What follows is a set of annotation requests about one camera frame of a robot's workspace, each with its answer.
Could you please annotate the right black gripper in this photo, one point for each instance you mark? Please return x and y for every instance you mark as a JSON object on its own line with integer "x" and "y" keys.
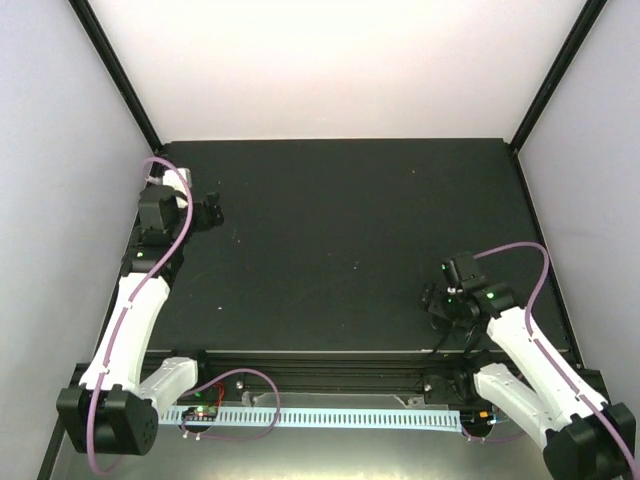
{"x": 430, "y": 300}

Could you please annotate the left small circuit board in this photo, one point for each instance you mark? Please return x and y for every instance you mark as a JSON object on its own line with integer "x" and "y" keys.
{"x": 200, "y": 413}

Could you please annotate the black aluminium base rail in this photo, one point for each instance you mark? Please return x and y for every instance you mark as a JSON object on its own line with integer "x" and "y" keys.
{"x": 438, "y": 377}

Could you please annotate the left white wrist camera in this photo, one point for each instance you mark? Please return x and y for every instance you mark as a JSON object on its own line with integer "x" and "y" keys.
{"x": 179, "y": 180}

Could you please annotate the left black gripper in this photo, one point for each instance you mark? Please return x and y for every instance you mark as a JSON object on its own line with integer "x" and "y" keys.
{"x": 204, "y": 222}

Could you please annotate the small circuit board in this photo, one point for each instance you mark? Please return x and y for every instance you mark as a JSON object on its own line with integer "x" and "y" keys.
{"x": 200, "y": 413}
{"x": 477, "y": 418}

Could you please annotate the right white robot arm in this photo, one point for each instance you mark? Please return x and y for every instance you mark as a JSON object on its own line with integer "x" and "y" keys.
{"x": 580, "y": 433}

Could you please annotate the white slotted cable duct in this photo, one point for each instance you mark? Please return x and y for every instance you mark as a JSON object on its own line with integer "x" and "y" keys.
{"x": 318, "y": 418}

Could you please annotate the right black frame post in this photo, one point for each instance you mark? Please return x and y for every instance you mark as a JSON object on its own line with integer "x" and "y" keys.
{"x": 571, "y": 46}

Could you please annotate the black frame post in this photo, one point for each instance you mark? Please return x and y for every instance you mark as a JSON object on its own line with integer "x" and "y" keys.
{"x": 109, "y": 58}
{"x": 571, "y": 46}

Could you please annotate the right small circuit board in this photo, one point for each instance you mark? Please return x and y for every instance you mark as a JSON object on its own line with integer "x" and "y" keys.
{"x": 477, "y": 418}

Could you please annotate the left black frame post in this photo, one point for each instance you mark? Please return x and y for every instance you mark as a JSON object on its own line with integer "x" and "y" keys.
{"x": 109, "y": 58}

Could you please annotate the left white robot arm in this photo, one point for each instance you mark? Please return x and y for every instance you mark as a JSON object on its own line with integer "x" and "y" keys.
{"x": 113, "y": 409}

